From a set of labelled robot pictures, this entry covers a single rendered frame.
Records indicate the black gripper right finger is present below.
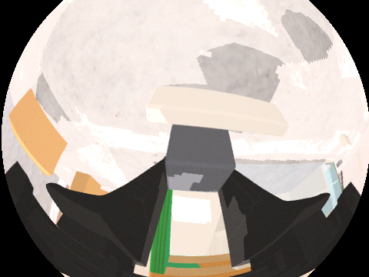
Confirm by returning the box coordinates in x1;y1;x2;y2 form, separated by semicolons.
218;170;330;268

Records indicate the small tan block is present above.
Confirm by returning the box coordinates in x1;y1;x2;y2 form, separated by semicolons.
70;172;101;195

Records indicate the tan rectangular block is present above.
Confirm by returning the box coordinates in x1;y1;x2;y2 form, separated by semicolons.
9;89;67;175
98;190;110;195

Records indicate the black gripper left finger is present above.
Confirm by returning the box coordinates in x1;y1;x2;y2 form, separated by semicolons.
46;158;168;268

